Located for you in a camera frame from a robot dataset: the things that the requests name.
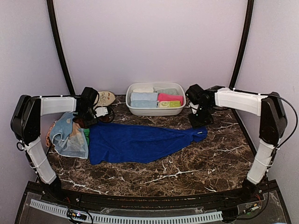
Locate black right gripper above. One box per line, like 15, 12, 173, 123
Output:
188, 105, 213, 130

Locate royal blue microfiber towel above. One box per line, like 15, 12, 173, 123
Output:
89, 123, 207, 165

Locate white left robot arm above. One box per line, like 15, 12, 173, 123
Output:
10, 87, 100, 185

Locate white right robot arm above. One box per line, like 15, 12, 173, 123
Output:
185, 84, 288, 203

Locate floral ceramic plate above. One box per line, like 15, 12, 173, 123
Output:
95, 91, 115, 106

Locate white plastic bin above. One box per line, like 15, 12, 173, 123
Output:
126, 82, 186, 116

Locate lime lemon print towel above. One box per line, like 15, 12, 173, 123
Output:
158, 100, 181, 108

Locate light blue patterned towel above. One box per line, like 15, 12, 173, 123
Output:
49, 112, 88, 159

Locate sage green rolled towel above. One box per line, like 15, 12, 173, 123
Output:
154, 87, 179, 95

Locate pink rolled towel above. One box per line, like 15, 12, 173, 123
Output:
157, 93, 184, 104

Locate light blue rolled towel rear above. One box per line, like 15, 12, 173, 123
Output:
130, 92, 158, 101

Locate light blue rolled towel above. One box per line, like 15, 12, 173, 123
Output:
130, 100, 157, 108
130, 92, 158, 101

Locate light blue rolled towel front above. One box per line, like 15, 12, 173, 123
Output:
130, 100, 157, 108

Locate white rolled towel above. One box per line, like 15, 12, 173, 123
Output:
133, 87, 154, 93

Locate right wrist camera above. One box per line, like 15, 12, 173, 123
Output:
189, 102, 199, 114

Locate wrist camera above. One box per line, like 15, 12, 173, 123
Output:
189, 102, 199, 114
94, 106, 109, 117

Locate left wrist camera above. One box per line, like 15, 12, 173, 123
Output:
94, 106, 109, 117

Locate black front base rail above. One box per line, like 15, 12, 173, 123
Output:
23, 181, 281, 215

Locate black right corner post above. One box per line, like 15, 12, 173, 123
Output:
229, 0, 254, 89

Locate black corner post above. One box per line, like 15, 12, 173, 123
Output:
229, 0, 254, 89
46, 0, 75, 95

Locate white slotted cable duct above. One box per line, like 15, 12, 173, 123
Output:
29, 199, 223, 224

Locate black left corner post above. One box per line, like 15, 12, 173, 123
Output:
46, 0, 75, 95

